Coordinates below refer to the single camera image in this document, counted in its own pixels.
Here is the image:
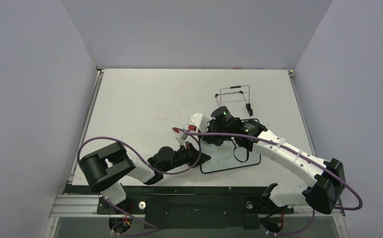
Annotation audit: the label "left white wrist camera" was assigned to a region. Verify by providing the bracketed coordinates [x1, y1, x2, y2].
[174, 129, 188, 148]

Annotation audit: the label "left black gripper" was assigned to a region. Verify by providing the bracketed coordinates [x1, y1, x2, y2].
[161, 141, 211, 173]

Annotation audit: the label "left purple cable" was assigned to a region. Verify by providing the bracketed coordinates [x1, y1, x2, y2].
[77, 127, 202, 237]

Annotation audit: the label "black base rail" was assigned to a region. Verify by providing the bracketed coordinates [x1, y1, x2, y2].
[63, 183, 294, 229]

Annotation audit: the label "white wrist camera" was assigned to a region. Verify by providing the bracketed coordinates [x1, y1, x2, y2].
[174, 129, 188, 148]
[188, 113, 211, 132]

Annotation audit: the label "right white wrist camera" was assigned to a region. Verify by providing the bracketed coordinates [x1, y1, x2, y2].
[188, 113, 211, 132]

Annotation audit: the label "black framed whiteboard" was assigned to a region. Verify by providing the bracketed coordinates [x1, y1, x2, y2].
[200, 141, 261, 174]

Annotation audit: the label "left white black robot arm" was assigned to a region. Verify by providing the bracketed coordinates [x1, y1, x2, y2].
[78, 142, 211, 213]

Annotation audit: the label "wire display stand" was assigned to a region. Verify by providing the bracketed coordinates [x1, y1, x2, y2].
[214, 85, 254, 117]

